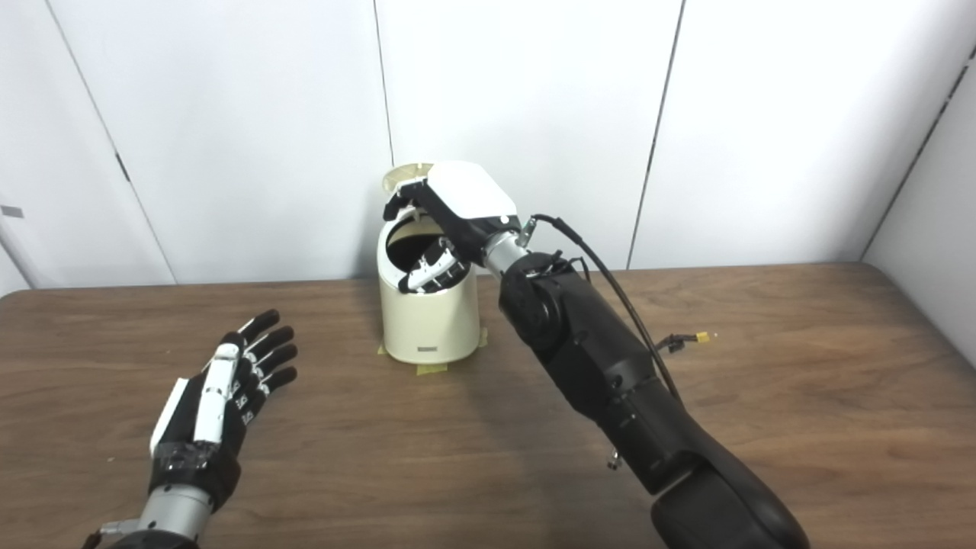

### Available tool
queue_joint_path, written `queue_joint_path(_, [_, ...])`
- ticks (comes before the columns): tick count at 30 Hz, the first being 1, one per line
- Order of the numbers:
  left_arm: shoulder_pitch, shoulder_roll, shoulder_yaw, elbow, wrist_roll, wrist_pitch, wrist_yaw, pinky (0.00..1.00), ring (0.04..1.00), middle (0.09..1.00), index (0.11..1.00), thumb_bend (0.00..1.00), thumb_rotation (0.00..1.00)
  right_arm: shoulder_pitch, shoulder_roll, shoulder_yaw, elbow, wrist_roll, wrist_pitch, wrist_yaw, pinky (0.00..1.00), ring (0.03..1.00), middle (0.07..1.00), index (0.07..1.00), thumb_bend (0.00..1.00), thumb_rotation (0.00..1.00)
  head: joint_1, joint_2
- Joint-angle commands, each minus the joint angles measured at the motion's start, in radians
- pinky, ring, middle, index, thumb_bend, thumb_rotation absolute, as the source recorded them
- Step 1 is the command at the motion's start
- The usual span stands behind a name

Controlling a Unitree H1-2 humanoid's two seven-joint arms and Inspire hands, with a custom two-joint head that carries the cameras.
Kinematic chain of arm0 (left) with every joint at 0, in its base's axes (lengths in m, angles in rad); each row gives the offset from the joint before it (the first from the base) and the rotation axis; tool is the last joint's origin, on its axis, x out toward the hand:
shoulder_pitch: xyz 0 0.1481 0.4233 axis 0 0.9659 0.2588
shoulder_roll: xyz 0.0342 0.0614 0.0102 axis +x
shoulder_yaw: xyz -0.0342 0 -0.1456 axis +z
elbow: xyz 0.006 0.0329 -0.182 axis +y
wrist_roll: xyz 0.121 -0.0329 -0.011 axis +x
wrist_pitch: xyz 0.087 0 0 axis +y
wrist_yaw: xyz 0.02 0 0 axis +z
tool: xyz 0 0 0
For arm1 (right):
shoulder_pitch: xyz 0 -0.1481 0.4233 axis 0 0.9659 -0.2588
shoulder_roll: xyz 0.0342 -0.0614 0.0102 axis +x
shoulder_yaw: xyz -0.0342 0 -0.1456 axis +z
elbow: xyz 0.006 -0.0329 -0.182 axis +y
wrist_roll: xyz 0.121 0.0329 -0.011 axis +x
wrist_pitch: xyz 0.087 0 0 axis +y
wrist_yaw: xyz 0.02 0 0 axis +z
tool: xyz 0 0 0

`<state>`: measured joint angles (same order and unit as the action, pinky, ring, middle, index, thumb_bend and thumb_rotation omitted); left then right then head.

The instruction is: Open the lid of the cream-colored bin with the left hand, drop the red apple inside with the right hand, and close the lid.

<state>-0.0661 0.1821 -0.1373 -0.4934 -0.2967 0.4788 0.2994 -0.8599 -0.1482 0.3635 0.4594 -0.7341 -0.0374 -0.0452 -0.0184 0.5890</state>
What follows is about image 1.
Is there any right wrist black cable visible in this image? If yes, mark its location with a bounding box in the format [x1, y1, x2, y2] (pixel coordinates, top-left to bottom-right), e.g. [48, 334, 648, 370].
[521, 214, 683, 401]

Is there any cream round bin lid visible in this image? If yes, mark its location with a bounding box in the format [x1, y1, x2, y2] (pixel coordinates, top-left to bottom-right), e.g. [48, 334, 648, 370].
[381, 162, 435, 222]

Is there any loose cable with yellow connector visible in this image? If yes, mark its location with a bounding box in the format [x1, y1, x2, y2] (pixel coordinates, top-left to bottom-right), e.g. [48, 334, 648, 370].
[656, 331, 711, 353]

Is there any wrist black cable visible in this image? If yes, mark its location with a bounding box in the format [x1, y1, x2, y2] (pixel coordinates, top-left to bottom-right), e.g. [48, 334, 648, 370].
[80, 521, 142, 549]
[521, 214, 683, 401]

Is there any cream-colored round bin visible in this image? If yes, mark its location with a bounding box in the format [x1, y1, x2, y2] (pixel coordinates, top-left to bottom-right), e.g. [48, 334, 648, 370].
[377, 213, 481, 364]

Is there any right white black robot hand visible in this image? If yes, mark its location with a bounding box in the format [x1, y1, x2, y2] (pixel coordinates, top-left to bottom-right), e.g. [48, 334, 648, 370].
[381, 161, 523, 294]

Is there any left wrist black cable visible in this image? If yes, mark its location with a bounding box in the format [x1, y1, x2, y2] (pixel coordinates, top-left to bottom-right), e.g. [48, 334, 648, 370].
[80, 521, 142, 549]

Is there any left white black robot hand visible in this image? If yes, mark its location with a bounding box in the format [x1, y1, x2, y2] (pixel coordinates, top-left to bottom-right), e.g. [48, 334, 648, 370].
[149, 309, 298, 512]

